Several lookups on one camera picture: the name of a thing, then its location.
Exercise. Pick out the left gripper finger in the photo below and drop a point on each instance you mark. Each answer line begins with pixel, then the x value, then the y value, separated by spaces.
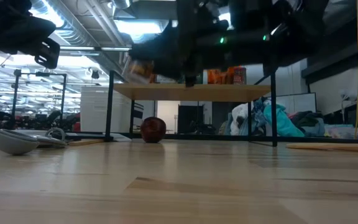
pixel 48 53
pixel 40 29

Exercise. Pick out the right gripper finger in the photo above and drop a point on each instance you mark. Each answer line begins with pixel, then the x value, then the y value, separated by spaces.
pixel 163 53
pixel 190 77

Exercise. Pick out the red-lid smoked paprika tin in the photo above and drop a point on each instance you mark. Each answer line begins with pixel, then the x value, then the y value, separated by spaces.
pixel 240 76

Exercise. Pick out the orange taco seasoning packet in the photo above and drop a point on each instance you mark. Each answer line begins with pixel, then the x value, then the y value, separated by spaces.
pixel 220 77

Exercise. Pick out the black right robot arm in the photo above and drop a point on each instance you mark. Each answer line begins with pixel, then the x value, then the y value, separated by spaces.
pixel 300 31

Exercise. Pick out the ceiling light panel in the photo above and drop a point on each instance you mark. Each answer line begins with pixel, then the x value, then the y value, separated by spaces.
pixel 138 27

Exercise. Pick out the black cabinet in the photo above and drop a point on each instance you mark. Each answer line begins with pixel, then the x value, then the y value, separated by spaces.
pixel 190 118

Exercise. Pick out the overhead rig crossbar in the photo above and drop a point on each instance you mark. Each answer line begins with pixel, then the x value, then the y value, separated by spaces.
pixel 104 48

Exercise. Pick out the blue cloth pile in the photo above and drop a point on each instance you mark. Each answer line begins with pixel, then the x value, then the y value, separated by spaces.
pixel 259 109

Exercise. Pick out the white cloth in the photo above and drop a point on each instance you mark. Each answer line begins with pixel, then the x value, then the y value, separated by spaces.
pixel 239 116

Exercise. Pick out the red apple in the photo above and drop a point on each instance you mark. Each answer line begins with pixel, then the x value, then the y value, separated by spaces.
pixel 153 130

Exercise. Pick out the white cabinet box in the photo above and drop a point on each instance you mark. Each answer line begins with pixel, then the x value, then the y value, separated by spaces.
pixel 95 109

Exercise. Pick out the white partition board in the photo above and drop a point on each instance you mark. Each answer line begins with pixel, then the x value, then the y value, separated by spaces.
pixel 297 102

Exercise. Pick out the teal cloth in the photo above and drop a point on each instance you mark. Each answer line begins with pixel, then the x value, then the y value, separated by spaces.
pixel 283 124

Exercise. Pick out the grey measuring spoon set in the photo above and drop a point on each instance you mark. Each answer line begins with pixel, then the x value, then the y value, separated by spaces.
pixel 14 143

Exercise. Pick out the dark grey cloth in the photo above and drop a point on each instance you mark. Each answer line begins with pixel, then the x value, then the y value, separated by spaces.
pixel 309 121

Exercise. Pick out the white desk lamp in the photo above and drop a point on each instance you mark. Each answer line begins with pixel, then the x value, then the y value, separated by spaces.
pixel 353 96

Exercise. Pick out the floral cloth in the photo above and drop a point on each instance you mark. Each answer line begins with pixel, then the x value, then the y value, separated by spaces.
pixel 346 132

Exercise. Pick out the wooden slotted spatula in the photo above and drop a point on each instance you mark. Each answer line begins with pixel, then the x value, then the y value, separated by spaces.
pixel 337 148

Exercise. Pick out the silver ceiling duct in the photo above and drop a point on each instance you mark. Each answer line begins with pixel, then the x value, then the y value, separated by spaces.
pixel 73 35

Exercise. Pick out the wooden shelf with black frame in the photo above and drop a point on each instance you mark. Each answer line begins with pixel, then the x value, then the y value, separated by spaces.
pixel 228 92

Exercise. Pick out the black background frame stand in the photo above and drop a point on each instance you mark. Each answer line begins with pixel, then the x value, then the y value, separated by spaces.
pixel 15 93

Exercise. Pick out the black aluminium table frame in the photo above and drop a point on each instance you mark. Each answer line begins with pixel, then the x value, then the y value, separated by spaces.
pixel 197 136

